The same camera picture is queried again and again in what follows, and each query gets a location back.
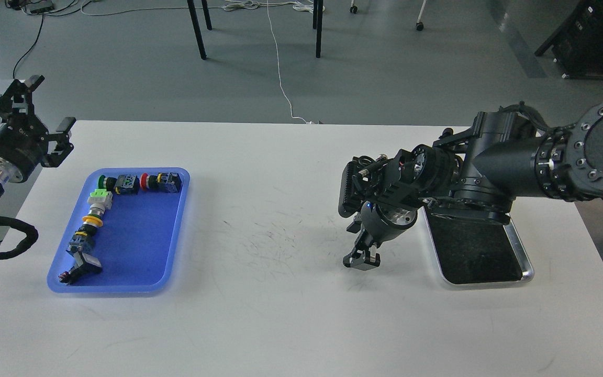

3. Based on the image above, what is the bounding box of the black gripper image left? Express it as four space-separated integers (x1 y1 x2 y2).
0 75 77 184

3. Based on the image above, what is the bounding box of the yellow ring push button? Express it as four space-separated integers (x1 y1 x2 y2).
65 214 103 256

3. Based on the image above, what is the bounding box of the green push button switch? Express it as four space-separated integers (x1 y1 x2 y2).
97 174 140 195

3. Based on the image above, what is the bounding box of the black table leg right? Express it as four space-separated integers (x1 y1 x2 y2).
312 0 325 58

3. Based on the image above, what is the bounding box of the black table leg left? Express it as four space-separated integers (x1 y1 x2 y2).
187 0 213 61

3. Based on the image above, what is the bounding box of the white floor cable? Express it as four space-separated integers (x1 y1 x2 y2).
222 0 326 125

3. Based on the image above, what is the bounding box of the green white connector switch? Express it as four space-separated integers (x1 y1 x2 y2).
87 188 113 218

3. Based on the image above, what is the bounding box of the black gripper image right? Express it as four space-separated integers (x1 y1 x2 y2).
343 202 417 271

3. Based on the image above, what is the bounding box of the black floor cable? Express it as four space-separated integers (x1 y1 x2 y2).
7 0 98 79

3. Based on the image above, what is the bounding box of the black cabinet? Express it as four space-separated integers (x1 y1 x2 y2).
534 1 603 80

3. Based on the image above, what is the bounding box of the robot arm image right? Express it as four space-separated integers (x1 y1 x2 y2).
338 102 603 270

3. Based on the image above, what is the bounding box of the black table leg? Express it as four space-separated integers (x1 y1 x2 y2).
187 0 213 61
312 0 325 58

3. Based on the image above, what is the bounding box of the blue plastic tray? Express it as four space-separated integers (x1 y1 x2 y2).
47 167 191 295

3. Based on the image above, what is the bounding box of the black white switch block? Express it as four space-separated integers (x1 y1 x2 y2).
58 251 103 285

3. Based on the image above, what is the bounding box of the silver metal tray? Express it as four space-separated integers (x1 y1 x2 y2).
425 208 534 290

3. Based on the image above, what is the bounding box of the red push button switch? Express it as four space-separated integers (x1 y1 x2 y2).
139 172 182 193

